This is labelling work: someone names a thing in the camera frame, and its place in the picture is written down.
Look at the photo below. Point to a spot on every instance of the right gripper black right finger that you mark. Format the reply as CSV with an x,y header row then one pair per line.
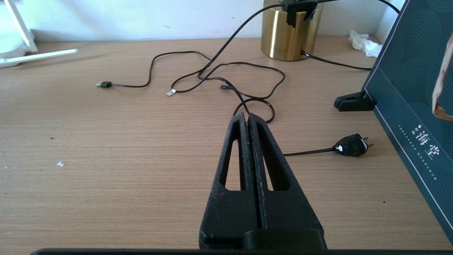
x,y
286,212

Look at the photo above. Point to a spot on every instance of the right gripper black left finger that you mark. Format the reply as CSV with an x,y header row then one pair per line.
x,y
230,212

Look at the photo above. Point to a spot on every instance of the white router with antennas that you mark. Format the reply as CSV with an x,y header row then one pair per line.
x,y
39,57

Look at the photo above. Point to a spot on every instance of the black clip stand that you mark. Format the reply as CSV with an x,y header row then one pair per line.
x,y
353,103

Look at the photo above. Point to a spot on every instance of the brass desk lamp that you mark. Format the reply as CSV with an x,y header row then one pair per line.
x,y
280,41

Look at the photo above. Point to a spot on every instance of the crumpled white tissue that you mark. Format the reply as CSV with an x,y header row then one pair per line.
x,y
366,43

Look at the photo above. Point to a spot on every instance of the black clip on lamp base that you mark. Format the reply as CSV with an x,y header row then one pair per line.
x,y
294,13

